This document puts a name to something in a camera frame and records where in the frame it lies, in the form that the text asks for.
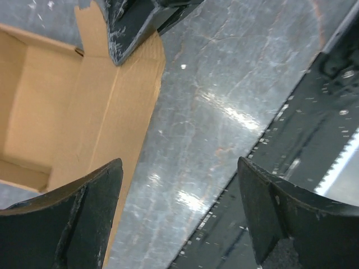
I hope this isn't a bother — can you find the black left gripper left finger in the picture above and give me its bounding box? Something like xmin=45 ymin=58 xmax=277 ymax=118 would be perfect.
xmin=1 ymin=158 xmax=123 ymax=268

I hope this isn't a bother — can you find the brown cardboard paper box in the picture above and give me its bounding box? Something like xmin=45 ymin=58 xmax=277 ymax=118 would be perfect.
xmin=1 ymin=2 xmax=165 ymax=265

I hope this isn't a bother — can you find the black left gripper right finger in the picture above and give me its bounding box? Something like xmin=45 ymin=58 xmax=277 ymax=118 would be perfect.
xmin=237 ymin=157 xmax=358 ymax=268

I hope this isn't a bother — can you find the slotted grey cable duct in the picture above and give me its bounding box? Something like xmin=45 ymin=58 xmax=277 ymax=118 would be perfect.
xmin=315 ymin=133 xmax=358 ymax=196

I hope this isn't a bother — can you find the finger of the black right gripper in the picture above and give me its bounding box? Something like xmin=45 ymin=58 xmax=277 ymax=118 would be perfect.
xmin=104 ymin=0 xmax=202 ymax=66

